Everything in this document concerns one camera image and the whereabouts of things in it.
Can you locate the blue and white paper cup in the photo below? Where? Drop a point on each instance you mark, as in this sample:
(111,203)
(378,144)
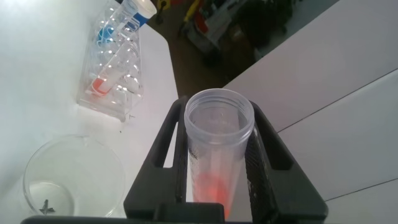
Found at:
(143,19)

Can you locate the blue pigment test tube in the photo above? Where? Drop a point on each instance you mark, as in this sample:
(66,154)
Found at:
(105,32)

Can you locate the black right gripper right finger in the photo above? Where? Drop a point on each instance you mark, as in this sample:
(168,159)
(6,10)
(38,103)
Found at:
(280,193)

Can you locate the small cross-shaped stir bar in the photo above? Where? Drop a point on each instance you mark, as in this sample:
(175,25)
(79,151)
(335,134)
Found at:
(46,208)

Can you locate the white partition panel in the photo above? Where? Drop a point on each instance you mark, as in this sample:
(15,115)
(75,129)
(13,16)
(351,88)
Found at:
(373,205)
(311,62)
(342,140)

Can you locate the red plastic item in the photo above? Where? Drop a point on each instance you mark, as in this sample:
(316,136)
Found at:
(202,26)

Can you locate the red pigment test tube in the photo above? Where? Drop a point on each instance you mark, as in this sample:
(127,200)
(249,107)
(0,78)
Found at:
(217,140)
(101,85)

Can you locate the grey plastic crate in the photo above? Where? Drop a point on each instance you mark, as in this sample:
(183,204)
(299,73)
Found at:
(217,20)

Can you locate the clear glass beaker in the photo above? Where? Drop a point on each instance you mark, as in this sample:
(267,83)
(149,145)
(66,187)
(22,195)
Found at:
(74,174)

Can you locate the clear acrylic test tube rack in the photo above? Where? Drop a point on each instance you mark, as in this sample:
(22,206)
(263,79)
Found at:
(102,105)

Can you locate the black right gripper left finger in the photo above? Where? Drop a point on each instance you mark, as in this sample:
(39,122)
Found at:
(155,186)

